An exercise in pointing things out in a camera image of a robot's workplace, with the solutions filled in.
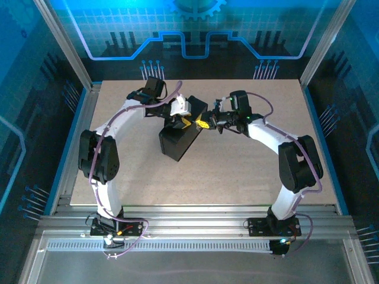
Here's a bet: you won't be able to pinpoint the black box with painted lid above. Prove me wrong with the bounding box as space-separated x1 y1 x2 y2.
158 95 208 162

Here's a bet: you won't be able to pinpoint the blue table side strip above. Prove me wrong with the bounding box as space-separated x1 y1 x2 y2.
301 85 351 216
44 87 89 215

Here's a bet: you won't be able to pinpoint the black controller with green light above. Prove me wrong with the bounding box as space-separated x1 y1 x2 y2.
268 238 293 257

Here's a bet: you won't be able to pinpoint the aluminium side rail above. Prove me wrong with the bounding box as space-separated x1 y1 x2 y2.
50 84 102 214

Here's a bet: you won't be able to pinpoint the aluminium cross rail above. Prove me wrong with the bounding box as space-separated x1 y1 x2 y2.
37 204 358 238

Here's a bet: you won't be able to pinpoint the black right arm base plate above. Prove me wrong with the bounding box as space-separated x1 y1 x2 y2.
248 217 302 237

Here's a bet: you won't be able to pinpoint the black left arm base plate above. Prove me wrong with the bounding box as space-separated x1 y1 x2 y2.
90 218 144 237

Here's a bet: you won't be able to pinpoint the aluminium frame post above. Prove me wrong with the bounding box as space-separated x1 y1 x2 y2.
33 0 93 89
298 0 356 87

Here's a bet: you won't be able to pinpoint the grey slotted cable duct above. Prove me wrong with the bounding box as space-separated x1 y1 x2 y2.
46 241 274 253

